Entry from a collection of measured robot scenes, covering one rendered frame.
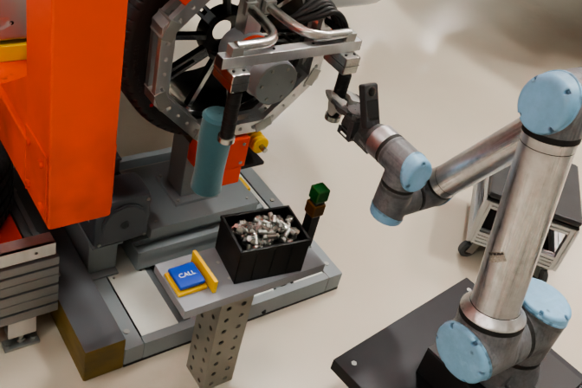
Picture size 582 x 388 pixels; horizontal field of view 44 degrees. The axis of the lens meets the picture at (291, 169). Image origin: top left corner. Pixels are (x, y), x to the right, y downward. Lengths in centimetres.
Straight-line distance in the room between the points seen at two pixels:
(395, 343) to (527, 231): 66
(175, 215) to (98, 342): 50
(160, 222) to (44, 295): 44
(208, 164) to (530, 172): 88
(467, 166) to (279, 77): 53
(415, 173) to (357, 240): 107
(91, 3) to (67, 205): 53
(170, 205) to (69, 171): 71
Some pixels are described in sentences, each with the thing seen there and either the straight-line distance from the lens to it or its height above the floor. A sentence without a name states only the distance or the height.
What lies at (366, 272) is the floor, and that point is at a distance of 270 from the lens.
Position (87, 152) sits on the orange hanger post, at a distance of 175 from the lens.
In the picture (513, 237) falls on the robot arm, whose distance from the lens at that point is 158.
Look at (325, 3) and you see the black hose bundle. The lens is 194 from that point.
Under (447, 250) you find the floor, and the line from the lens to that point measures 293.
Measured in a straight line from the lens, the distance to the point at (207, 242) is 245.
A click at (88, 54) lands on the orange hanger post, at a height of 100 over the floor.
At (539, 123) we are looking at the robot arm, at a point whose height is 115.
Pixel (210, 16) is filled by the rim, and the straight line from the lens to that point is 201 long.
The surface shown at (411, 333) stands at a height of 30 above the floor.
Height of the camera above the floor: 181
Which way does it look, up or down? 36 degrees down
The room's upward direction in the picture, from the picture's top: 15 degrees clockwise
